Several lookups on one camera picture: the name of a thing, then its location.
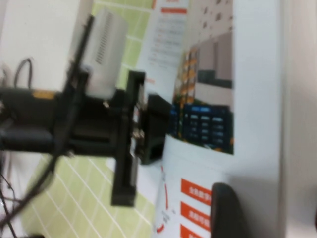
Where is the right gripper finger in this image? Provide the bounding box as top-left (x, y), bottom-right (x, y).
top-left (210, 182), bottom-right (246, 238)

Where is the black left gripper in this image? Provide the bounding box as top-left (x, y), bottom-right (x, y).
top-left (58, 71), bottom-right (172, 207)

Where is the white product brochure book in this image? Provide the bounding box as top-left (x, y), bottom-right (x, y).
top-left (138, 0), bottom-right (317, 238)

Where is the green checked tablecloth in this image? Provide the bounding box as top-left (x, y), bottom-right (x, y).
top-left (19, 0), bottom-right (159, 238)

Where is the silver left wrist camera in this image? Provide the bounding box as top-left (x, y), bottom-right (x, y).
top-left (84, 6), bottom-right (130, 98)

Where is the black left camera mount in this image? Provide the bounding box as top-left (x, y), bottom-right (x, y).
top-left (63, 14), bottom-right (95, 100)

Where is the black left camera cable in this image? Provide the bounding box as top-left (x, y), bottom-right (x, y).
top-left (0, 14), bottom-right (95, 231)

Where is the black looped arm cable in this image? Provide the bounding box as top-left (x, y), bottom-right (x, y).
top-left (13, 57), bottom-right (35, 89)

